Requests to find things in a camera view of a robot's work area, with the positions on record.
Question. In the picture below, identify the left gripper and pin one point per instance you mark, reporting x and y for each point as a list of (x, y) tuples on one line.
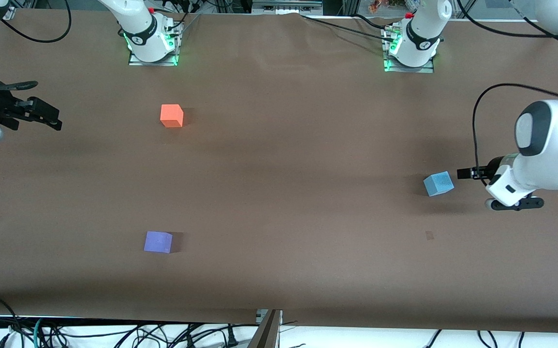
[(492, 169)]

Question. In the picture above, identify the blue foam block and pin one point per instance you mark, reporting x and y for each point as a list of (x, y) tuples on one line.
[(438, 183)]

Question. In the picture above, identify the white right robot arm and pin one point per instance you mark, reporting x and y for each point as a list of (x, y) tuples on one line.
[(139, 24)]

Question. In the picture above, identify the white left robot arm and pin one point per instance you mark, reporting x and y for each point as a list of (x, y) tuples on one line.
[(550, 145)]

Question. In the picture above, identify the orange foam block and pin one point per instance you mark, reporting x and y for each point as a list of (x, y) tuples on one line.
[(171, 116)]

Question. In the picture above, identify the purple foam block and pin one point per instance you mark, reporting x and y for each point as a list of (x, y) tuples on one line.
[(158, 241)]

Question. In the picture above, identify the brown table cover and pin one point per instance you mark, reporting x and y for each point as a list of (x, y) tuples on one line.
[(279, 193)]

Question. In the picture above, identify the orange background object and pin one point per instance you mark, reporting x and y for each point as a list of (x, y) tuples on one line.
[(378, 6)]

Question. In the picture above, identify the silver rack device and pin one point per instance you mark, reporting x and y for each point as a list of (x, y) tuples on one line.
[(286, 6)]

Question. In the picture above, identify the black power plug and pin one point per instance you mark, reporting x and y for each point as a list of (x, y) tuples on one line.
[(231, 338)]

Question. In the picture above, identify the aluminium corner bracket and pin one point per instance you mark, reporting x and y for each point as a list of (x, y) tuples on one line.
[(7, 13)]

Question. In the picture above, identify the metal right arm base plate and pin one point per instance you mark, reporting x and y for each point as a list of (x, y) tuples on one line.
[(136, 62)]

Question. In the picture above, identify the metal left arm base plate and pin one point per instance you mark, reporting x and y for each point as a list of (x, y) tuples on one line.
[(429, 69)]

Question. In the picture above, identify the aluminium profile post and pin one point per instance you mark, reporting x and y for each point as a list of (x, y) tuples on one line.
[(265, 333)]

